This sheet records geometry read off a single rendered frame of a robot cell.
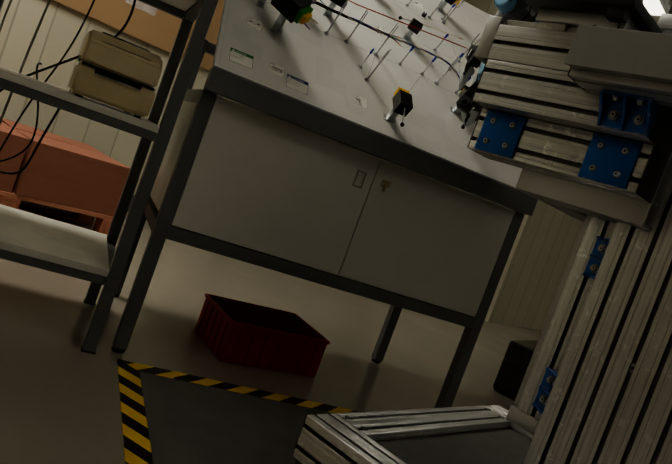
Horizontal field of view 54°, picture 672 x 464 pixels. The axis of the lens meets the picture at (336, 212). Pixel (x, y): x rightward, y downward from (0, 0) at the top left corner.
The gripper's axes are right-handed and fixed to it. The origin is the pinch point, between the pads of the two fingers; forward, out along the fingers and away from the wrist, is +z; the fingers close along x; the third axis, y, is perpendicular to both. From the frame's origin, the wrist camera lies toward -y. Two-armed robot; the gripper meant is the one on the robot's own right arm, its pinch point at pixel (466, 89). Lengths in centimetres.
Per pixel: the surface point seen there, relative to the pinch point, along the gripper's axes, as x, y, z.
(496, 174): -14.9, -22.0, 17.7
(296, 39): 62, -2, 9
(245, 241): 58, -40, 63
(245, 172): 66, -33, 45
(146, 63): 102, -24, 28
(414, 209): 8.6, -28.9, 37.7
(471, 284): -23, -34, 54
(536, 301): -294, 237, 176
